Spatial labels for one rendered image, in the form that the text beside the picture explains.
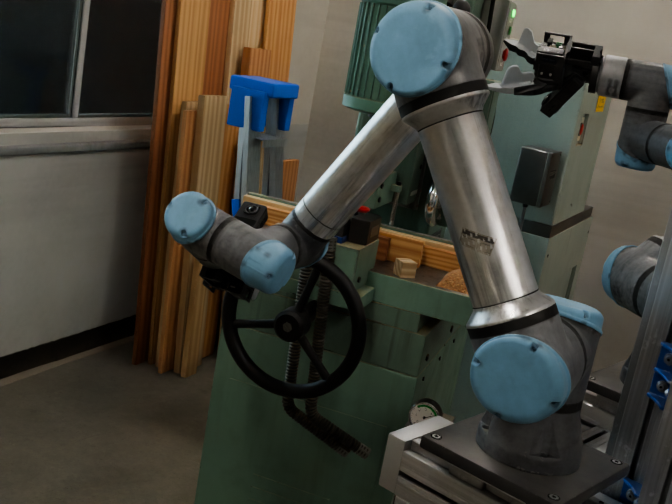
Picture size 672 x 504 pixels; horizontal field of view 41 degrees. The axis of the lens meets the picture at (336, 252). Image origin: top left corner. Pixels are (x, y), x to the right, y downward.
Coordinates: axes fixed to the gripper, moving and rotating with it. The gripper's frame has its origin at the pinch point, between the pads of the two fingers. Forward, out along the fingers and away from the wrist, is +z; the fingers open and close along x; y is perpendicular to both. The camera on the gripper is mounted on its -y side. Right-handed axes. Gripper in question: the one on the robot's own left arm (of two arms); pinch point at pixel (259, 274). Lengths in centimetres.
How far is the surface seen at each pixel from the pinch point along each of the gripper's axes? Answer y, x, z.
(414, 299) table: -8.4, 23.8, 22.4
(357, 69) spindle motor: -49, 1, 10
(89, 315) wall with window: -4, -120, 154
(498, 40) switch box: -75, 22, 34
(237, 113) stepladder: -66, -58, 85
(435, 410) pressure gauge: 10.9, 33.4, 26.1
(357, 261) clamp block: -9.9, 13.5, 10.9
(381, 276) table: -10.9, 16.3, 21.0
